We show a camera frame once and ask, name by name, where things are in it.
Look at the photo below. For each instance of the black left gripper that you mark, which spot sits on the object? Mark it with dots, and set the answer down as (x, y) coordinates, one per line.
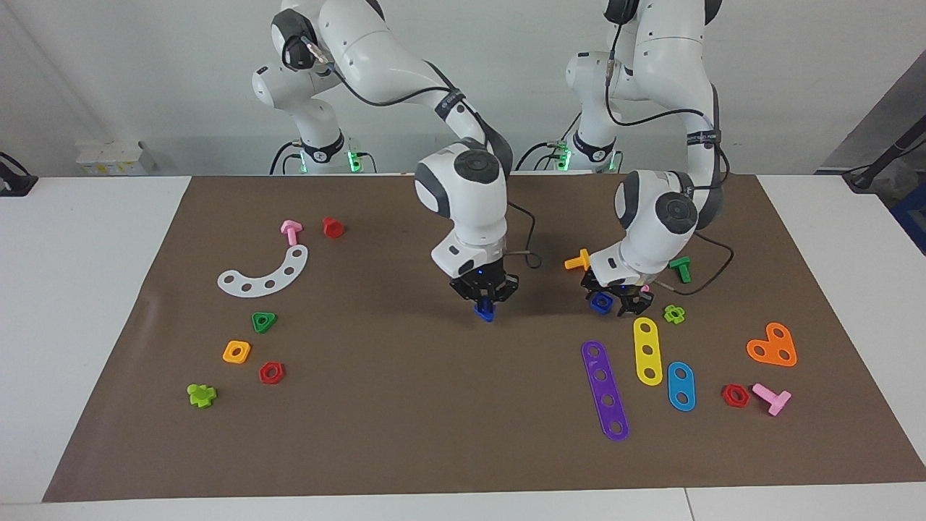
(611, 288)

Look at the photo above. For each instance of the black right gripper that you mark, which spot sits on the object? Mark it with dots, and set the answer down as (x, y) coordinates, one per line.
(483, 276)

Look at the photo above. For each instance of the blue square plastic nut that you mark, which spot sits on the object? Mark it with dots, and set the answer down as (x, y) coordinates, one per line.
(599, 305)

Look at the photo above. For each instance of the blue plastic screw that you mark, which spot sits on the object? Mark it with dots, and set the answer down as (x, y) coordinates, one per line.
(485, 312)

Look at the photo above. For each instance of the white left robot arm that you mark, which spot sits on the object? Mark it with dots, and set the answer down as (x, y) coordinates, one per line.
(651, 217)

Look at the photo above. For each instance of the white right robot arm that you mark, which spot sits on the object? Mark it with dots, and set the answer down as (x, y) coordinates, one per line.
(470, 195)

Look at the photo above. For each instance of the orange plastic screw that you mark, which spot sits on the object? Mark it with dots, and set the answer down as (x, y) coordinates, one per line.
(579, 260)

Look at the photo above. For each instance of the lime green flower nut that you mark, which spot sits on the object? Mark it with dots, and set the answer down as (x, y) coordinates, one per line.
(680, 317)

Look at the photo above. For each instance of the green plastic screw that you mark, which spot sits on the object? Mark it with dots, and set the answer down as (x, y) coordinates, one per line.
(682, 269)

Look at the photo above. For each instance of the red hexagon plastic nut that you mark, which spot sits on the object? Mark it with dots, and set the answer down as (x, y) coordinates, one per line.
(727, 399)
(263, 375)

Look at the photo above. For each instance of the red plastic screw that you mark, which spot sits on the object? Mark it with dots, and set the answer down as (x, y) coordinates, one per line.
(333, 228)

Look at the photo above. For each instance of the pink plastic screw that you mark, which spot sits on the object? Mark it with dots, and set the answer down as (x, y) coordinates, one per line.
(774, 399)
(291, 231)

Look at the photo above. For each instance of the green triangle plastic nut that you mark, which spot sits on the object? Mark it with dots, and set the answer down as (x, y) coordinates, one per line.
(270, 317)

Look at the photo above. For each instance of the orange square plastic nut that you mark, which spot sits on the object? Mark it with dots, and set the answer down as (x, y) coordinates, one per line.
(228, 354)

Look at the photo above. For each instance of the lime green cross screw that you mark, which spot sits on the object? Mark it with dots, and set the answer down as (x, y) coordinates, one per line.
(200, 396)

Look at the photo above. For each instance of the yellow three-hole strip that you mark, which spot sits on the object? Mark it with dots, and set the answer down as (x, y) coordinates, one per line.
(647, 337)

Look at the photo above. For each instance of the purple four-hole strip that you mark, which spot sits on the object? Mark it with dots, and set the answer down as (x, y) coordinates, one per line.
(604, 388)

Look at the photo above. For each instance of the blue two-hole strip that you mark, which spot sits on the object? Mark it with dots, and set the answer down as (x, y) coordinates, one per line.
(681, 386)

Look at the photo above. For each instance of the orange heart-shaped plate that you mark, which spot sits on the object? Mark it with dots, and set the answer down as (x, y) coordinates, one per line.
(772, 347)

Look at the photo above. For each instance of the brown table mat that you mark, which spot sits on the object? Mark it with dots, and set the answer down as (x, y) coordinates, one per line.
(362, 420)

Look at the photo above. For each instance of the white curved perforated strip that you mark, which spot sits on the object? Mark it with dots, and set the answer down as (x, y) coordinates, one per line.
(278, 278)

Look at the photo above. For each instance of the black stand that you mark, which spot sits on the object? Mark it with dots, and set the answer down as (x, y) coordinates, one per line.
(879, 163)

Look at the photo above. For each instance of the blue crate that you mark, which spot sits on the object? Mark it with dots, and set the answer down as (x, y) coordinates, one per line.
(915, 217)

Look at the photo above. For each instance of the white box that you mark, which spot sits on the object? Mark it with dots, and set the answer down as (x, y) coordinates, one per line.
(108, 155)

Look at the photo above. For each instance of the black clamp device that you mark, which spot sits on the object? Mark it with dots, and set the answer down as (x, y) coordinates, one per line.
(14, 184)

